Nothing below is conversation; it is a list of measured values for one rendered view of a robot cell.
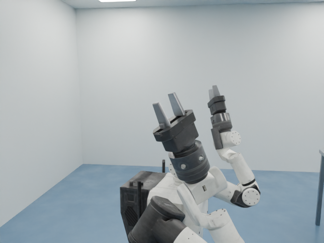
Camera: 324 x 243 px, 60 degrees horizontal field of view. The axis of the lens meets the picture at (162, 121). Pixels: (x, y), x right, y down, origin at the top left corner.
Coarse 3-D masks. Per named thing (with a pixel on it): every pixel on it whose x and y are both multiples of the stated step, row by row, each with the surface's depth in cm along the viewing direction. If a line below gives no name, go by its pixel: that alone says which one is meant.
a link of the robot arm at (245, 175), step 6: (240, 162) 125; (234, 168) 126; (240, 168) 125; (246, 168) 125; (240, 174) 125; (246, 174) 124; (252, 174) 126; (240, 180) 126; (246, 180) 125; (252, 180) 125; (240, 186) 129; (246, 186) 125; (252, 186) 123
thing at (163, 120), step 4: (152, 104) 64; (156, 104) 63; (160, 104) 64; (156, 108) 64; (160, 108) 63; (156, 112) 65; (160, 112) 64; (164, 112) 64; (156, 116) 66; (160, 116) 65; (164, 116) 64; (160, 120) 65; (164, 120) 64; (168, 120) 64; (160, 124) 65; (164, 124) 65; (168, 124) 64; (160, 128) 66; (164, 128) 65
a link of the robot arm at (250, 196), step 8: (232, 184) 127; (224, 192) 124; (232, 192) 124; (240, 192) 122; (248, 192) 121; (256, 192) 121; (224, 200) 126; (232, 200) 123; (240, 200) 122; (248, 200) 122; (256, 200) 121
